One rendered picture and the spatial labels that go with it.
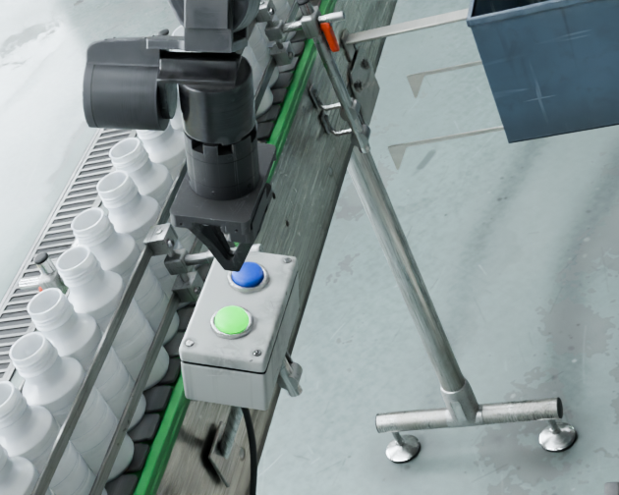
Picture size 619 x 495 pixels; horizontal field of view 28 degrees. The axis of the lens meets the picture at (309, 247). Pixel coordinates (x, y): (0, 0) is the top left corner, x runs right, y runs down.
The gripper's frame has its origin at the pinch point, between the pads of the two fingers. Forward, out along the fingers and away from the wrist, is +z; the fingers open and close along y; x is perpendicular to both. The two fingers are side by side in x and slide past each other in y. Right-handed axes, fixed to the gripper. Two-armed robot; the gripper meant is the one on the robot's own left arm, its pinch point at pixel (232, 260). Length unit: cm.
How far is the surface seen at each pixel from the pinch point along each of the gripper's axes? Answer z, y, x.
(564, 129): 37, -74, 28
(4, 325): 164, -135, -109
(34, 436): 11.8, 12.6, -15.3
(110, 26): 172, -297, -135
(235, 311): 7.0, -0.8, -0.4
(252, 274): 7.0, -5.8, 0.0
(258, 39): 16, -59, -13
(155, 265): 17.1, -15.7, -13.6
